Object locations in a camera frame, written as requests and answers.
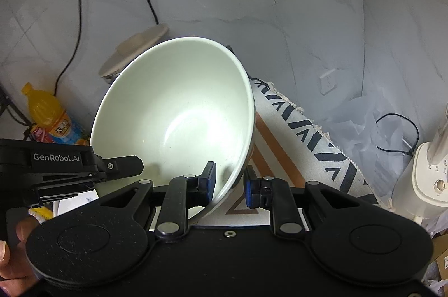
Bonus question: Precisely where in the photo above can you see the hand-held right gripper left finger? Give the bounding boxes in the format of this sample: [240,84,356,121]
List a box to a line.
[99,161,218,240]

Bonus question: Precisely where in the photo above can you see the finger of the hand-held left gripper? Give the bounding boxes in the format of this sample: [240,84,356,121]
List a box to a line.
[94,156,145,180]

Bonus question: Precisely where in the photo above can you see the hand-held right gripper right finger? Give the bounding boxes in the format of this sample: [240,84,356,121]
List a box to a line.
[244,168,378,238]

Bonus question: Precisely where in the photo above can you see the pale green bowl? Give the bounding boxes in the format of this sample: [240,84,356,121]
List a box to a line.
[90,37,255,225]

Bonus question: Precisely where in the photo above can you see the person's left hand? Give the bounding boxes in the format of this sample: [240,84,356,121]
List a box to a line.
[0,217,41,284]

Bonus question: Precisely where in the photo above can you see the yellow packet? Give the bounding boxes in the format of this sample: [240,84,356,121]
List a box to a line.
[29,207,54,225]

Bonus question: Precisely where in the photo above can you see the patterned white tablecloth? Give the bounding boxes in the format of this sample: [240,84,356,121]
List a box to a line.
[191,74,383,232]

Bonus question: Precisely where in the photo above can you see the orange juice bottle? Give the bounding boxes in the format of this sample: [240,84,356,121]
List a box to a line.
[22,83,89,146]

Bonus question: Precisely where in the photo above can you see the black metal rack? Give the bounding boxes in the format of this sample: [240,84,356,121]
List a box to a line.
[0,83,33,137]

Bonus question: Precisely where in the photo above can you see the clear plastic sheet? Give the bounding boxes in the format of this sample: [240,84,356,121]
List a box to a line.
[329,95,448,214]

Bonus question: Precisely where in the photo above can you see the glass kettle with beige lid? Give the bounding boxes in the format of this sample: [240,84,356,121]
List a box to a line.
[99,23,171,81]

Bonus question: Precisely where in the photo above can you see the white appliance with knob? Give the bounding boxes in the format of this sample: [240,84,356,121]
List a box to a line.
[392,104,448,232]

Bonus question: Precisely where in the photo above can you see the cardboard box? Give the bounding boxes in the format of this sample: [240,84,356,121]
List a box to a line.
[424,233,448,284]

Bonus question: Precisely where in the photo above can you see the white wall socket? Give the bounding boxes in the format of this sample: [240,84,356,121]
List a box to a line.
[319,69,339,95]

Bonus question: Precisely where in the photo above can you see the black cable with plug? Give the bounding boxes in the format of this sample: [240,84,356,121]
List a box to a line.
[54,0,83,99]

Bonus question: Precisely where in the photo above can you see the thin black cable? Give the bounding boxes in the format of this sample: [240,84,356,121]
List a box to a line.
[376,113,421,156]

